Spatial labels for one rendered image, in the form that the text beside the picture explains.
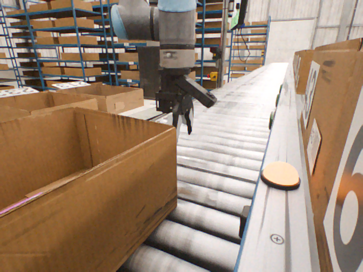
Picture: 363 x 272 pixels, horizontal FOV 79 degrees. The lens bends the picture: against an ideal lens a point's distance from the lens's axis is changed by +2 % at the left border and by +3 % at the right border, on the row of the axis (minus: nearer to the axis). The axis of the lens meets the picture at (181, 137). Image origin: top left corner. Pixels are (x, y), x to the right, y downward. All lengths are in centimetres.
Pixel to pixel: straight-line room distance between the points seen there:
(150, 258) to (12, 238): 20
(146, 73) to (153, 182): 121
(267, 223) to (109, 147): 38
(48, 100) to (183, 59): 95
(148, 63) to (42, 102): 65
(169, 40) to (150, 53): 92
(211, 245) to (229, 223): 6
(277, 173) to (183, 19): 41
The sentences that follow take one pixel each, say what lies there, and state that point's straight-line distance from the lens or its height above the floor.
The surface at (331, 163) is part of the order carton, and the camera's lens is 23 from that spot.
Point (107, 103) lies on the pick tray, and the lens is 110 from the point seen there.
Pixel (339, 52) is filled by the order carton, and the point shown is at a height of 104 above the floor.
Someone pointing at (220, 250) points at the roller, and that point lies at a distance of 39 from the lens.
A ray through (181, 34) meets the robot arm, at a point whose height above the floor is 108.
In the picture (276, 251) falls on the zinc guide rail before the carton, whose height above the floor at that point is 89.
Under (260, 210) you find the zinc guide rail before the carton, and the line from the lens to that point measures 25.
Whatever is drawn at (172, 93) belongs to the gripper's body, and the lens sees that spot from 59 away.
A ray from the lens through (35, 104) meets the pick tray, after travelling 135.
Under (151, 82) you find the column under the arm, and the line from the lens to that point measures 149.
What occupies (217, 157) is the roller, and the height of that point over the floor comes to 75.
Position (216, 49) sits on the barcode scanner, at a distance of 193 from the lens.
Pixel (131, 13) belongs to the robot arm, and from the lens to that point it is 71.
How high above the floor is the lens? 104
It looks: 21 degrees down
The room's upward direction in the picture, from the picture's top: straight up
